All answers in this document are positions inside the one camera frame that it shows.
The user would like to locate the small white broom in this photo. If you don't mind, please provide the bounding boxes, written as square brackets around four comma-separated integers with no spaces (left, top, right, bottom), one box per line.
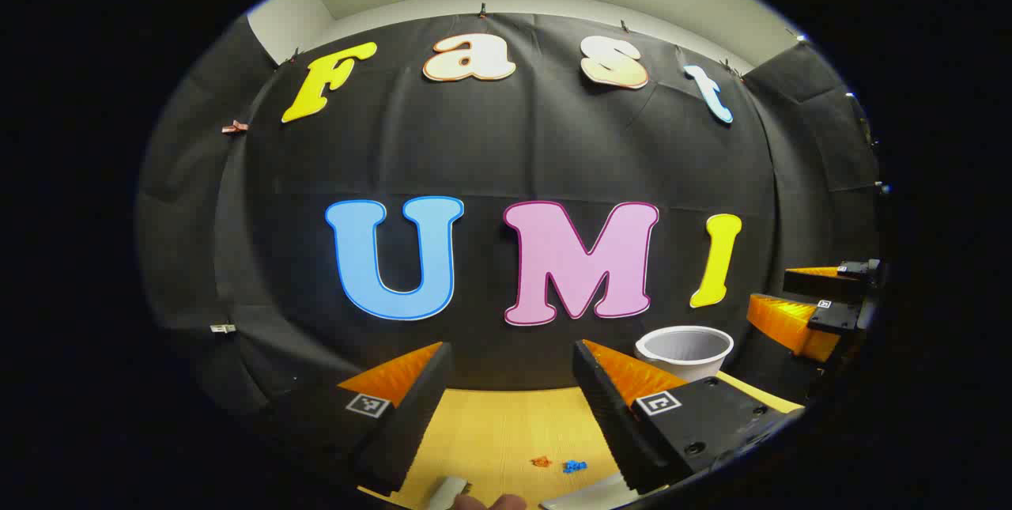
[427,476,473,510]

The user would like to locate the wooden desktop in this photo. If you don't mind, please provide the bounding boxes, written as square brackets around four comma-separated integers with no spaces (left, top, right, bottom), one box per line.
[360,372,803,510]

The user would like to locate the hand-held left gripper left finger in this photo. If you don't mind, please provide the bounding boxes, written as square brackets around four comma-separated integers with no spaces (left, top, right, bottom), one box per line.
[261,342,455,497]

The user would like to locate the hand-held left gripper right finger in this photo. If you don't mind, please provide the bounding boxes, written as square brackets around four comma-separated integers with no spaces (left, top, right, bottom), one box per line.
[572,338,807,495]

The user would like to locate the white ribbed garbage bin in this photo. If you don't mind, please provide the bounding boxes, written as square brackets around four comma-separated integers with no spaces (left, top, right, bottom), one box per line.
[635,326,734,383]

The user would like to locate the white dustpan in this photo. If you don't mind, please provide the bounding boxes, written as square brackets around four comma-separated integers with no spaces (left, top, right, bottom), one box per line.
[539,472,633,510]

